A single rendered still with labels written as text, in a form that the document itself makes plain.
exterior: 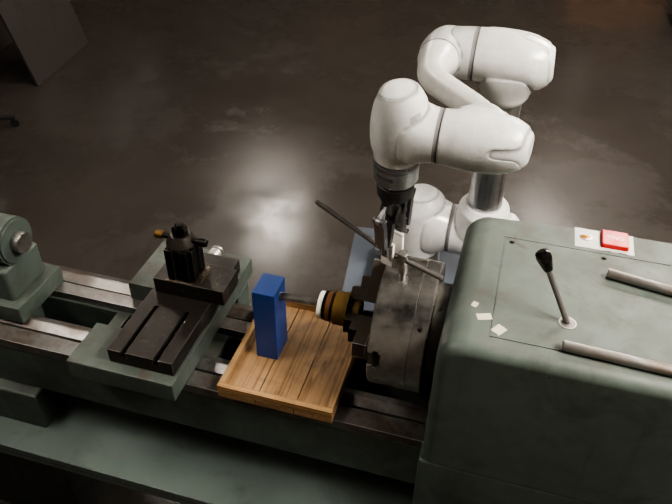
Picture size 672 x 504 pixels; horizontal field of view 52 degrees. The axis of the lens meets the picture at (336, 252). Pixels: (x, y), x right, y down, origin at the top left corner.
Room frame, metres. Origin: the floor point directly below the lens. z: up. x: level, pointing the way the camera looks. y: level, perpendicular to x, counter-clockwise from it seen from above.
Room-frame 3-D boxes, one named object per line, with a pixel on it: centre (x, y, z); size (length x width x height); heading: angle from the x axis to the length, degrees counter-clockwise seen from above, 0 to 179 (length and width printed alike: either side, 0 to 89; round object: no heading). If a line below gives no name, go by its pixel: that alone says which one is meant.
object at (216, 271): (1.43, 0.38, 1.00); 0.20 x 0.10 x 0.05; 74
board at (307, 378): (1.26, 0.10, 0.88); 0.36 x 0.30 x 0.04; 164
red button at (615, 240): (1.28, -0.66, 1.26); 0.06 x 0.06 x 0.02; 74
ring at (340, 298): (1.23, -0.02, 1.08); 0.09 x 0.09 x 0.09; 74
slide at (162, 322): (1.37, 0.43, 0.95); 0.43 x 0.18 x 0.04; 164
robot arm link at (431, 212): (1.77, -0.27, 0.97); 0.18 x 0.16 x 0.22; 74
